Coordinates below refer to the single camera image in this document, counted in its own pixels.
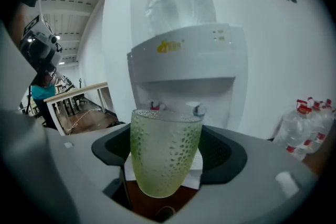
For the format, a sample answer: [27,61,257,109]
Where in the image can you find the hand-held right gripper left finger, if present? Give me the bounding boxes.
[0,109,159,224]

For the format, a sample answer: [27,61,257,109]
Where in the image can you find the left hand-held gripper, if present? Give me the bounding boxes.
[18,14,64,72]

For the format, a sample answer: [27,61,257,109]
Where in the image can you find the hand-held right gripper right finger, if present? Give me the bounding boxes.
[167,124,320,224]

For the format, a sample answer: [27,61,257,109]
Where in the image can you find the green textured cup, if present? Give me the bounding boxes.
[130,109,203,199]

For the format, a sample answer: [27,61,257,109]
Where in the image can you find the white water dispenser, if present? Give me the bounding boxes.
[123,23,249,190]

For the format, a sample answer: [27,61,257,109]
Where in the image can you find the person's left forearm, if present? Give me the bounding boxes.
[6,5,28,35]

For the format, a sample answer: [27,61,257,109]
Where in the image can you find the wooden table with white legs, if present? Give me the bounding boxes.
[43,81,114,136]

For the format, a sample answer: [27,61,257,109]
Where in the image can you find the person's black shoe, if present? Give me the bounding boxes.
[154,206,176,221]

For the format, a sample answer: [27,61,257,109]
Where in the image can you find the clear bottle with red handle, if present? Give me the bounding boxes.
[272,99,317,161]
[306,96,329,153]
[322,98,336,140]

